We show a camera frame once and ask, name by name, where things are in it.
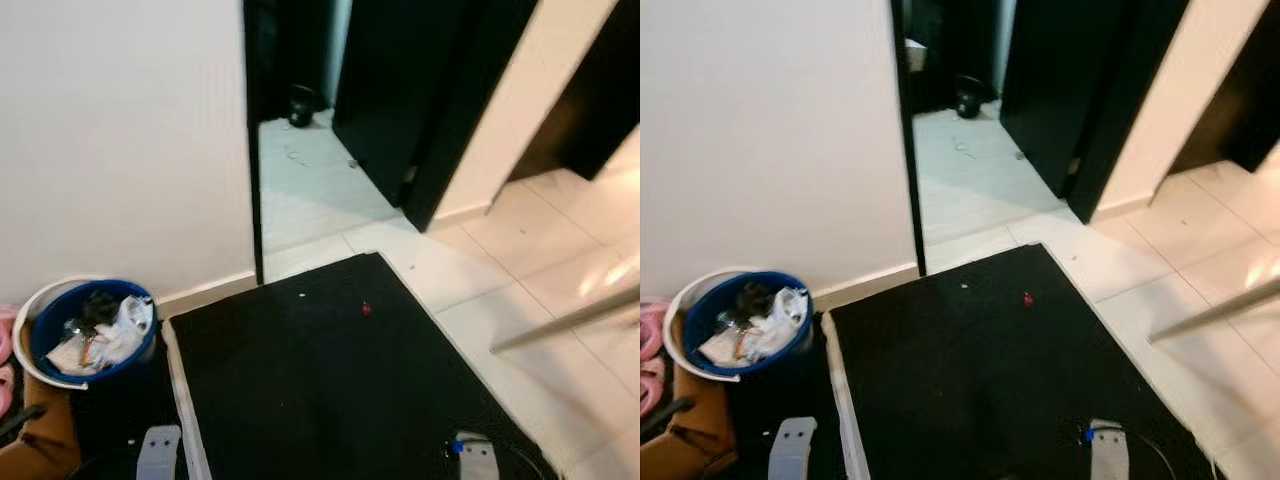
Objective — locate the black trash piece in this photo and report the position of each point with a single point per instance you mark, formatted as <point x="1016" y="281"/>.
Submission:
<point x="752" y="297"/>
<point x="100" y="305"/>

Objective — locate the blue rubbish bin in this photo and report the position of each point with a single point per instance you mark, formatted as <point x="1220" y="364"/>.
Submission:
<point x="50" y="345"/>
<point x="795" y="345"/>

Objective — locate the white bucket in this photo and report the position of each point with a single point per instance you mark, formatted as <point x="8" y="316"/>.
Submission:
<point x="25" y="330"/>
<point x="675" y="320"/>

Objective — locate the silver metal bar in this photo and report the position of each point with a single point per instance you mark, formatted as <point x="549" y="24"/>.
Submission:
<point x="570" y="318"/>
<point x="1220" y="312"/>

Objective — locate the pink slipper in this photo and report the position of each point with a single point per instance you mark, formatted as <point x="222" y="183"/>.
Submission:
<point x="650" y="345"/>
<point x="6" y="340"/>

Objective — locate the white printed paper packet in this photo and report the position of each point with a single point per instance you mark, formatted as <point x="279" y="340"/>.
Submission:
<point x="725" y="347"/>
<point x="75" y="355"/>

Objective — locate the dark cabinet panel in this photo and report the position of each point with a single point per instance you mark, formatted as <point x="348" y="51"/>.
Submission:
<point x="595" y="90"/>
<point x="1240" y="85"/>

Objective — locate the white crumpled plastic bag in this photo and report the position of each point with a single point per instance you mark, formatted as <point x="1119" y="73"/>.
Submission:
<point x="130" y="320"/>
<point x="785" y="312"/>

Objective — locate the brown cardboard box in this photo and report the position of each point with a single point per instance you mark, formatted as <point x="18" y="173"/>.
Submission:
<point x="50" y="440"/>
<point x="690" y="450"/>

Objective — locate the black open door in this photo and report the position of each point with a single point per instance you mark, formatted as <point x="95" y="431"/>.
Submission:
<point x="1085" y="85"/>
<point x="420" y="90"/>

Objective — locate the white box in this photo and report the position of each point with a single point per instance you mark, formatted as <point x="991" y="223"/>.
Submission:
<point x="914" y="55"/>

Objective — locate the black floor mat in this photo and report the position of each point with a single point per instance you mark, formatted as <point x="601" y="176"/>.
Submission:
<point x="340" y="400"/>
<point x="1000" y="390"/>

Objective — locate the black kettlebell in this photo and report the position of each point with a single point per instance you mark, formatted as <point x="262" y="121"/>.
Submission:
<point x="302" y="108"/>
<point x="969" y="98"/>

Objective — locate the black door frame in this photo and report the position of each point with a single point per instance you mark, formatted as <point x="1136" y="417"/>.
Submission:
<point x="910" y="150"/>
<point x="254" y="150"/>

